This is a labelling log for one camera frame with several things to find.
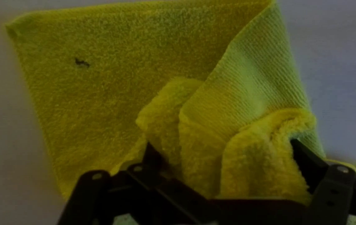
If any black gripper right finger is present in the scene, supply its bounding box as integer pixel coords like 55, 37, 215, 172
290, 136, 356, 225

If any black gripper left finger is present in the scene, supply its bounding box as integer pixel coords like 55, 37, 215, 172
56, 141, 212, 225

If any yellow microfiber towel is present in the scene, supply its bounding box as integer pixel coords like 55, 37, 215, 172
5, 0, 356, 202

